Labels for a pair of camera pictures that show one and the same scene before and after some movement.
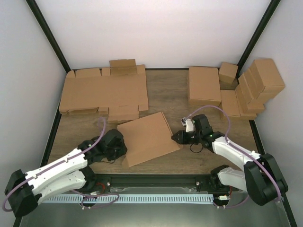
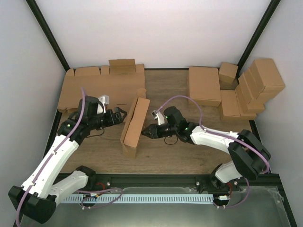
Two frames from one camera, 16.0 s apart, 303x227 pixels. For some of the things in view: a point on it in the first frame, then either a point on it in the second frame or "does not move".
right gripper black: x=182 y=140 -> x=155 y=133
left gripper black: x=123 y=150 -> x=111 y=121
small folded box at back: x=227 y=72 does not move
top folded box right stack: x=264 y=79 does not move
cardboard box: x=147 y=138 -> x=131 y=135
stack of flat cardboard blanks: x=120 y=90 does not move
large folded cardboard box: x=203 y=86 does not move
